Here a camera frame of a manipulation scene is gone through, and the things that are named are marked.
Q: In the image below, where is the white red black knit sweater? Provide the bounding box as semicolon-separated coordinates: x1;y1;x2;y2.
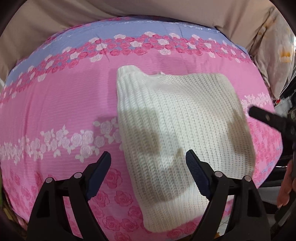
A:
116;65;255;232

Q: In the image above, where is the person's right hand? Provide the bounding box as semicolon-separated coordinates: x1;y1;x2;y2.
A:
277;160;295;209

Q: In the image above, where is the floral cream pillow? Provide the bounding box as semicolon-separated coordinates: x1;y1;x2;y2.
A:
250;7;295;100

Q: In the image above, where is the pink floral bed sheet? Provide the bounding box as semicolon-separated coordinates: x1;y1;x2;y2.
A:
1;17;273;240

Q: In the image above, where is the beige curtain backdrop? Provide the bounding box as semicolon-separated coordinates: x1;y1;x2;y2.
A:
0;0;278;79

